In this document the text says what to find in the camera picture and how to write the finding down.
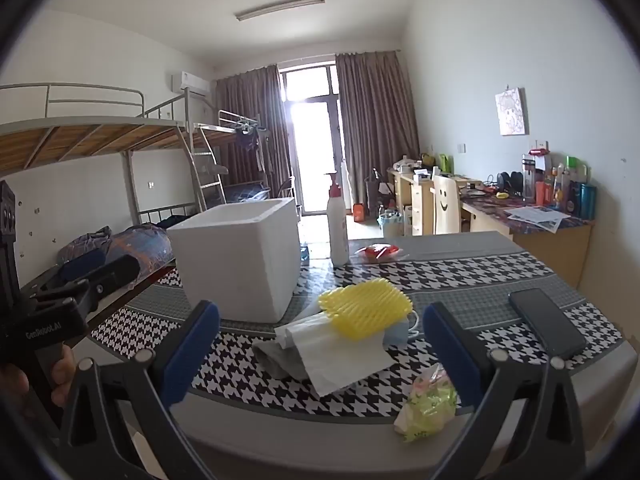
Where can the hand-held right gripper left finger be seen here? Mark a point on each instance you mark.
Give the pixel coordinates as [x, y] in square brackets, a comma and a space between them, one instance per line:
[192, 355]

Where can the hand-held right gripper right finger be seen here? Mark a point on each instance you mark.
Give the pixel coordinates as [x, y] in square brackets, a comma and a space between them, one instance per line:
[450, 352]

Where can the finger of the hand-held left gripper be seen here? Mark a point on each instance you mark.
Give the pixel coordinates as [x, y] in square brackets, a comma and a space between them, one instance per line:
[117, 271]
[82, 263]

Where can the blue face mask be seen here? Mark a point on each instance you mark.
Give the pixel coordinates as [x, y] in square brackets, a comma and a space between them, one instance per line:
[397, 336]

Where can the grey cloth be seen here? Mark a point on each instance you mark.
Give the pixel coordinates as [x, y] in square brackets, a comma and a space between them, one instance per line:
[280, 362]

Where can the white foam box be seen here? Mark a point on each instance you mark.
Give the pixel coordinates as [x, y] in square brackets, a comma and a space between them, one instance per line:
[225, 265]

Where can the yellow sponge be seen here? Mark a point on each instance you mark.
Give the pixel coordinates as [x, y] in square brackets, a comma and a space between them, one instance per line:
[365, 305]

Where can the person's left hand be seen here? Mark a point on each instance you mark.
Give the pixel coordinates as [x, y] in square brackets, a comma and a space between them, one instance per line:
[62, 377]

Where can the blue orange quilt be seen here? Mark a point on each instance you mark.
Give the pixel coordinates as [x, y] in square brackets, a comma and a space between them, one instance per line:
[145, 245]

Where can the black smartphone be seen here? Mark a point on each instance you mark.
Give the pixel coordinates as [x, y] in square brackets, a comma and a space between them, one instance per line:
[547, 322]

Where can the white paper tissue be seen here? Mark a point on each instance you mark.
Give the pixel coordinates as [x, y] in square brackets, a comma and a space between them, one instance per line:
[332, 362]

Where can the red snack packet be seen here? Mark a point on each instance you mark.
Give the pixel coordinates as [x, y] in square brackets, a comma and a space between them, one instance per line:
[377, 253]

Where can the grey metal bunk bed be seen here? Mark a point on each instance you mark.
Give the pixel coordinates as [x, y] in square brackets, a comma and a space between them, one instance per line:
[227, 127]
[90, 130]

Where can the grey metal bed ladder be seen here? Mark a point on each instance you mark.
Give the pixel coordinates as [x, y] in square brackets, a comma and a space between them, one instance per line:
[210, 170]

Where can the bin with plastic bottles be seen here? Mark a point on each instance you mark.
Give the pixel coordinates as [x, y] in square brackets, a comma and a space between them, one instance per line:
[390, 224]

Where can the wooden desk with patterned top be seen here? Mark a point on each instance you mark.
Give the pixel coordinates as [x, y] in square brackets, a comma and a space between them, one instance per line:
[550, 245]

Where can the wooden smiley face chair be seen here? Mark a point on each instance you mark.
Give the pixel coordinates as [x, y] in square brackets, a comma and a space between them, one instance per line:
[445, 205]

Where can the dark blue bedding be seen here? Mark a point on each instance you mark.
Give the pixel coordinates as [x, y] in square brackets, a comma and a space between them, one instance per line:
[245, 191]

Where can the wooden desk with drawers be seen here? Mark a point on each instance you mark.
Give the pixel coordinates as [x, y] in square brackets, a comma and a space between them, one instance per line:
[420, 200]

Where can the printed paper sheets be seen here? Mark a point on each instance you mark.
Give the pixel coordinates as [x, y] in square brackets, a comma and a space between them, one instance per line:
[537, 216]

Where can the white pump lotion bottle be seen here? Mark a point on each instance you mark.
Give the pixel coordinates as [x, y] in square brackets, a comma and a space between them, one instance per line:
[338, 232]

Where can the orange box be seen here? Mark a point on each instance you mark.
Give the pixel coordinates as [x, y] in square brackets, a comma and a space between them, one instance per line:
[358, 212]

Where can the black headphones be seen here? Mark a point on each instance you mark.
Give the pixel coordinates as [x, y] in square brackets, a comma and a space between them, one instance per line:
[511, 184]

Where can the dark hanging clothes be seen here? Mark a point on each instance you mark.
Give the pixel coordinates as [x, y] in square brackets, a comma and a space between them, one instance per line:
[250, 140]

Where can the black folding chair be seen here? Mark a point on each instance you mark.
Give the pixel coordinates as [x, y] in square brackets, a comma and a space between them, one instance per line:
[287, 192]

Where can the green paper bag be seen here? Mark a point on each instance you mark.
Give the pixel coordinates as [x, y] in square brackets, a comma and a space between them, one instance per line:
[446, 163]

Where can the group of toiletry bottles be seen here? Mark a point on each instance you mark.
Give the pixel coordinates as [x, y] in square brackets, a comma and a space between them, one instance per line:
[560, 190]

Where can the white air conditioner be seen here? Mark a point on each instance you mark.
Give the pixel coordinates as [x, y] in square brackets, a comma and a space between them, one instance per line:
[190, 84]

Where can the brown curtain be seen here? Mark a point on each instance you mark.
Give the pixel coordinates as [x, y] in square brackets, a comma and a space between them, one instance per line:
[375, 120]
[250, 95]

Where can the glass balcony door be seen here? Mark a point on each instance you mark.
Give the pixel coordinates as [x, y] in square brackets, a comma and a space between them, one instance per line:
[315, 150]

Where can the ceiling tube light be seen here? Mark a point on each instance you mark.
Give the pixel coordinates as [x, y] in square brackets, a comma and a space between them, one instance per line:
[280, 7]

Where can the white wall socket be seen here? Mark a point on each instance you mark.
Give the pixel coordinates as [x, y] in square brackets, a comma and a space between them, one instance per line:
[541, 147]

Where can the wall poster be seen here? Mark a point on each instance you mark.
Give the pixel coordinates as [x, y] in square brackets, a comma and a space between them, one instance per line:
[511, 111]

